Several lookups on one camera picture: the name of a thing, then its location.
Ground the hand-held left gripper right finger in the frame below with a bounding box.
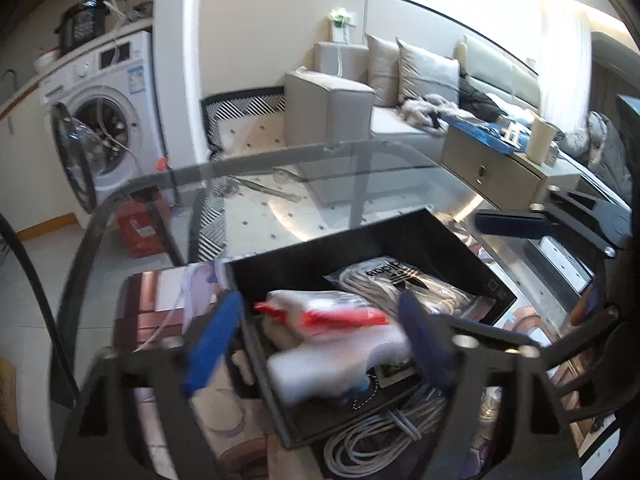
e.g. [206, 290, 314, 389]
[397, 290, 583, 480]

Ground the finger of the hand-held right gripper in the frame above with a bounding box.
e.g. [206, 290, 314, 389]
[540, 304, 623, 378]
[474, 185, 633, 257]

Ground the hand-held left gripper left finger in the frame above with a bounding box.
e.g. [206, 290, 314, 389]
[55, 290, 243, 480]

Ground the clear bag of white socks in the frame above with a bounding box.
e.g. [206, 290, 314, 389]
[322, 255, 493, 318]

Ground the black cardboard box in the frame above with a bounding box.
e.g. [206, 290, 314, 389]
[222, 208, 518, 451]

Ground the white foam block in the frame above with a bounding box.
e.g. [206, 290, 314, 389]
[267, 332, 416, 406]

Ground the red and white soft packet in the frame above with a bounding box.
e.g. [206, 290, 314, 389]
[252, 287, 391, 341]

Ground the beige drawer cabinet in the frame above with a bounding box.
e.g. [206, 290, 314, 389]
[440, 117, 583, 206]

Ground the blue mat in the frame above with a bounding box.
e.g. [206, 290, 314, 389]
[445, 114, 531, 153]

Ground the grey down jacket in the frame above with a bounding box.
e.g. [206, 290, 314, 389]
[557, 110, 631, 196]

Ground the black jacket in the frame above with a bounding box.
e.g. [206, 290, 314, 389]
[457, 77, 506, 121]

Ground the red box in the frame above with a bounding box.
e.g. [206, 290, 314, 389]
[116, 200, 168, 258]

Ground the grey fur garment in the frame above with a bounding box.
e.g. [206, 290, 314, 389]
[397, 96, 461, 133]

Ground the grey sofa cushion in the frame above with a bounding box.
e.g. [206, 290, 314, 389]
[365, 34, 401, 108]
[397, 38, 461, 106]

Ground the white curtain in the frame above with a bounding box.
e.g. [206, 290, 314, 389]
[537, 0, 596, 126]

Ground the brown cardboard box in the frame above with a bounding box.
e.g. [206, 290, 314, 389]
[0, 357, 20, 436]

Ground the beige sofa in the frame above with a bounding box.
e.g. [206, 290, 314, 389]
[285, 35, 546, 206]

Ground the black patterned chair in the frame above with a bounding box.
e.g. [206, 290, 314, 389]
[200, 87, 288, 161]

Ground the white washing machine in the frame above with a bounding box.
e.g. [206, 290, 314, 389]
[39, 30, 168, 216]

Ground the black pressure cooker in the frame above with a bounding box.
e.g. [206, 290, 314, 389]
[57, 0, 112, 56]

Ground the white coiled cable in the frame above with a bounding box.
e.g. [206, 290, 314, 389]
[322, 385, 451, 478]

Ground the black strap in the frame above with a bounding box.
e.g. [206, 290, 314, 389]
[0, 212, 83, 411]

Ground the white wall charger socket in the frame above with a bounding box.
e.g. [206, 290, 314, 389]
[327, 7, 357, 43]

